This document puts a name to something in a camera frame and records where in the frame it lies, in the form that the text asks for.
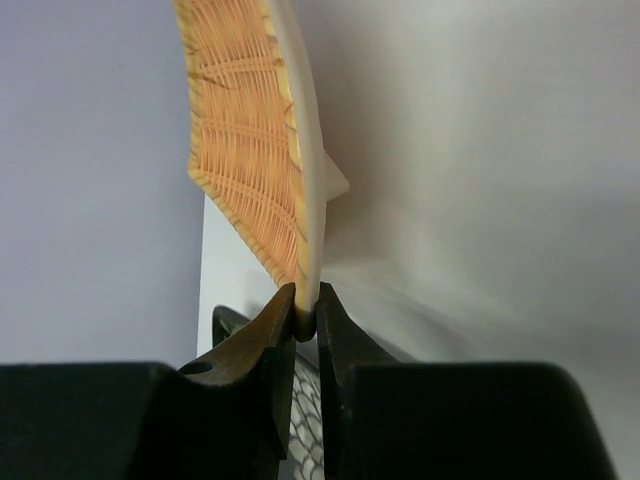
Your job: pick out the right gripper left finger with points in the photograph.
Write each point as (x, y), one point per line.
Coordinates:
(248, 381)

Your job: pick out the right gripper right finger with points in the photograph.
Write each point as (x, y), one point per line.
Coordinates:
(365, 395)

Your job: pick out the fan-shaped woven plate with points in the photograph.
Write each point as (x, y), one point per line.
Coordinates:
(256, 146)

